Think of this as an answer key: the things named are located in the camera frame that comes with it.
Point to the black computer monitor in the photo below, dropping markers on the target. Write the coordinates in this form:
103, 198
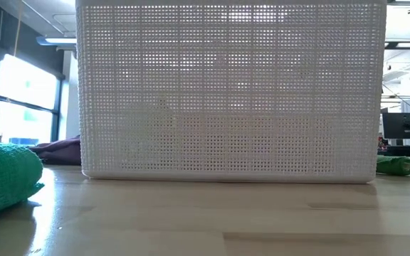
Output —
404, 124

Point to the purple folded cloth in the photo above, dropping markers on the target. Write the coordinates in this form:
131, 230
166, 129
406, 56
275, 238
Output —
59, 153

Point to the white perforated plastic basket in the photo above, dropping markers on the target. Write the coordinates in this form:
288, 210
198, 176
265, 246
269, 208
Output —
226, 106

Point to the person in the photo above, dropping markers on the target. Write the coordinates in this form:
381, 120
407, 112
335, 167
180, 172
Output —
382, 143

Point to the large bright window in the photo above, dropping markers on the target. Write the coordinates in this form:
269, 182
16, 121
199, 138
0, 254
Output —
27, 85

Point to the light green bandage roll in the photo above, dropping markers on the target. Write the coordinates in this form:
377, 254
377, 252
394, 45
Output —
395, 166

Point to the ceiling light fixture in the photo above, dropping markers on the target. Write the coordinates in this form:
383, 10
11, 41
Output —
57, 40

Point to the dark background desk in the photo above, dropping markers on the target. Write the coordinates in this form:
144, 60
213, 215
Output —
404, 151

